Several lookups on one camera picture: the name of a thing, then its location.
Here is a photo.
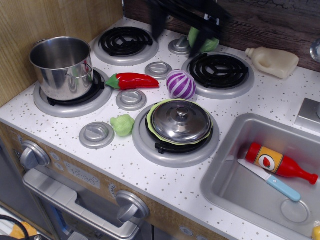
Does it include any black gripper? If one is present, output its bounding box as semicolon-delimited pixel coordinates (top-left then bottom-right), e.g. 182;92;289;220
147;0;232;58

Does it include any steel pot lid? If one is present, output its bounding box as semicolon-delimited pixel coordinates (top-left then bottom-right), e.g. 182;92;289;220
151;100;212;146

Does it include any steel cooking pot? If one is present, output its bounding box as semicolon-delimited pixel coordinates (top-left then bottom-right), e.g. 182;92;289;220
29;36;94;101

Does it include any silver stove knob back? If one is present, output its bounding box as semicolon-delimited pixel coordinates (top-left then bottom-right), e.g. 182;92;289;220
168;36;191;55

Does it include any silver stove knob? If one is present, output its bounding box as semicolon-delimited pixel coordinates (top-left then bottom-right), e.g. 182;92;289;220
144;61;173;81
168;36;191;55
116;89;147;112
79;122;115;150

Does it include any hanging silver slotted spatula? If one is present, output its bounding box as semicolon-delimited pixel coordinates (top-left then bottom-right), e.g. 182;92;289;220
204;14;220;26

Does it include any green toy cabbage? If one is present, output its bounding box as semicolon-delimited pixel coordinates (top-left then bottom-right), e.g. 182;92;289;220
188;27;220;53

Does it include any silver stove knob middle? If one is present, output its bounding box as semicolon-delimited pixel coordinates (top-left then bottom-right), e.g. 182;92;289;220
144;61;173;81

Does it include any back right black burner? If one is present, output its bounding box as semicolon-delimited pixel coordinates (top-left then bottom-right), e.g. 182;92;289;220
189;53;249;89

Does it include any black burner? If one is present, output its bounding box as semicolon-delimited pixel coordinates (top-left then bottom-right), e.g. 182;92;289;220
144;118;214;154
99;27;154;57
46;70;105;106
189;53;249;89

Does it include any purple striped toy onion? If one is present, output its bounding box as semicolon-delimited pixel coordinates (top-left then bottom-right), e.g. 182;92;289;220
166;69;197;100

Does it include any back left black burner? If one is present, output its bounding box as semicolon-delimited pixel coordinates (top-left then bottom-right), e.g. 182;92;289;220
99;27;154;57

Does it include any red toy chili pepper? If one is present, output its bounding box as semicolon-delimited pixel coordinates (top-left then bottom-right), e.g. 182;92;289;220
105;72;160;90

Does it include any silver stove knob centre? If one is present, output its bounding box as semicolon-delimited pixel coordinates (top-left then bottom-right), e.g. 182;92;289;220
116;89;147;112

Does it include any front left black burner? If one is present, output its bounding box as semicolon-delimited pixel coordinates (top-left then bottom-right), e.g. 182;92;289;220
46;70;105;106

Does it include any green plastic plate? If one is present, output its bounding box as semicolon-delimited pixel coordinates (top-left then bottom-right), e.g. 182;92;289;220
146;98;214;146

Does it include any cream toy jug bottle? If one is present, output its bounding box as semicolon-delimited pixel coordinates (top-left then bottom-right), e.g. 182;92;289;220
245;47;300;79

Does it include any small green toy lettuce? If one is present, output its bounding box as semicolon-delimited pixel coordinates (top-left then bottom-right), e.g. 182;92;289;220
110;114;135;137

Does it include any front right black burner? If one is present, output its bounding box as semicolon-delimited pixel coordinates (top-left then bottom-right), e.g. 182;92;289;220
144;118;214;154

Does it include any silver stove knob front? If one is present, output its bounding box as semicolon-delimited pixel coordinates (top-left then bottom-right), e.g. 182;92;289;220
79;122;115;150

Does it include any silver faucet base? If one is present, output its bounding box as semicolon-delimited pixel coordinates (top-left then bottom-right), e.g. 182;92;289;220
295;98;320;133

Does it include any red toy ketchup bottle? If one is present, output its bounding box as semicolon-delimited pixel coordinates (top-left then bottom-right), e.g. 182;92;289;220
245;142;319;185

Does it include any silver sink basin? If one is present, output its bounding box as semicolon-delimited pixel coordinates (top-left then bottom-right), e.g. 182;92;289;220
201;113;320;240

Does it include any oven clock display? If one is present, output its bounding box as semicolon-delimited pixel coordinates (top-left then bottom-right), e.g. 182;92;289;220
63;161;101;189

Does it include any right oven dial knob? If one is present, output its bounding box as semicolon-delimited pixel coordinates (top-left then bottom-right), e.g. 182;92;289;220
115;190;150;223

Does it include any oven dial knob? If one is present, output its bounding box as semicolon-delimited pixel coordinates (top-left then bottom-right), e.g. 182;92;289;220
20;140;51;170
115;190;150;223

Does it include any left oven dial knob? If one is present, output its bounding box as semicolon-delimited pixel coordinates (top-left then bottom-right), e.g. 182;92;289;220
20;140;51;170

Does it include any yellow toy bottom right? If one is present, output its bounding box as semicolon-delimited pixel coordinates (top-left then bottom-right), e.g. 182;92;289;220
311;226;320;240

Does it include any yellow object bottom left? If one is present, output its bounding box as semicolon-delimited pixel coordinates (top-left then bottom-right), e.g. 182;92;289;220
9;221;38;240

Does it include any toy knife blue handle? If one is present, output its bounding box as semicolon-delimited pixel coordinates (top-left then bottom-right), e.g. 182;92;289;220
237;159;301;202

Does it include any silver oven door handle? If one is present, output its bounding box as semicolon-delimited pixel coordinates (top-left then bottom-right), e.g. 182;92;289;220
23;169;141;240

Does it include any black cable bottom left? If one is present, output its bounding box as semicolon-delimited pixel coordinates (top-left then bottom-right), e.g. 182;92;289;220
0;214;31;240

